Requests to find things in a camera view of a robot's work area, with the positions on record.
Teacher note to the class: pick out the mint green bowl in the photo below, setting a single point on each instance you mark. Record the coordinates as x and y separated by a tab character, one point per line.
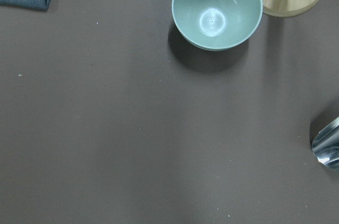
216	25

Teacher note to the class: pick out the metal ice scoop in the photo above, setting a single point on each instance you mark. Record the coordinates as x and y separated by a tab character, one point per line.
325	145

